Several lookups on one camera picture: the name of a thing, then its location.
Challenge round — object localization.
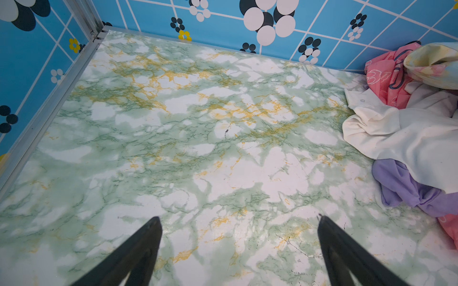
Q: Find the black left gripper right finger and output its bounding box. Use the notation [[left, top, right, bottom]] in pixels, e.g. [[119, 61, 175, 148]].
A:
[[317, 216, 407, 286]]

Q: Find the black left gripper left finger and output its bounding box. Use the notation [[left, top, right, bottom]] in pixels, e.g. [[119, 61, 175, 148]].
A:
[[73, 216, 162, 286]]

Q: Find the purple cloth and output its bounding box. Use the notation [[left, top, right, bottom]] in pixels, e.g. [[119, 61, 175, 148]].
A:
[[372, 159, 458, 218]]

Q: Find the white cloth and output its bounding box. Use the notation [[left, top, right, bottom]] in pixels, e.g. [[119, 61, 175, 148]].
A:
[[342, 82, 458, 194]]

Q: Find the pink patterned cloth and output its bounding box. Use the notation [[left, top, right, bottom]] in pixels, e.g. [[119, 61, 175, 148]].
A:
[[364, 41, 421, 109]]

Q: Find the pastel floral cloth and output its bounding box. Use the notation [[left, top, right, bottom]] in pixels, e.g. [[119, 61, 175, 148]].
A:
[[404, 42, 458, 90]]

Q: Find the aluminium left base rail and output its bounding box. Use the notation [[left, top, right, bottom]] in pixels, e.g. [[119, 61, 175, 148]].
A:
[[1, 26, 110, 197]]

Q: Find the aluminium left corner post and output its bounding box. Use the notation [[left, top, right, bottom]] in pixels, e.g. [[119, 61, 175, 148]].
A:
[[63, 0, 104, 40]]

